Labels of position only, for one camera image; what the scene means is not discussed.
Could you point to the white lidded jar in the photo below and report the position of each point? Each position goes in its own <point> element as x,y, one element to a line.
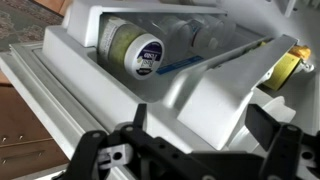
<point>128,47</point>

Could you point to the wooden kitchen cabinets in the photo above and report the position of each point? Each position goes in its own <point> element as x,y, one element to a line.
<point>25,144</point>

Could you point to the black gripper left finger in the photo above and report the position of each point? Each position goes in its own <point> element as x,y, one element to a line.
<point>129,146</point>

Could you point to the yellow box in fridge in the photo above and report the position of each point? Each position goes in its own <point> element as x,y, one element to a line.
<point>282,71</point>

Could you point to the dark floor rug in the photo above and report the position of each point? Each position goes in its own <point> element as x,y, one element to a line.
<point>24,21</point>

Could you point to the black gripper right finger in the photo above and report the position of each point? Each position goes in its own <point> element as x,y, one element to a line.
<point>287,146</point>

